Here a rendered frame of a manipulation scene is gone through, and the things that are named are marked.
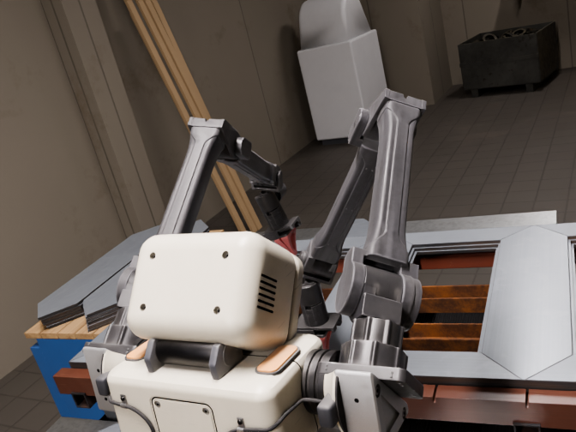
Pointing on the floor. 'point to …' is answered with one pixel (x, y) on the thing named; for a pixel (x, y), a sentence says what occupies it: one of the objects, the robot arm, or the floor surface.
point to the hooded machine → (338, 65)
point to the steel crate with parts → (509, 57)
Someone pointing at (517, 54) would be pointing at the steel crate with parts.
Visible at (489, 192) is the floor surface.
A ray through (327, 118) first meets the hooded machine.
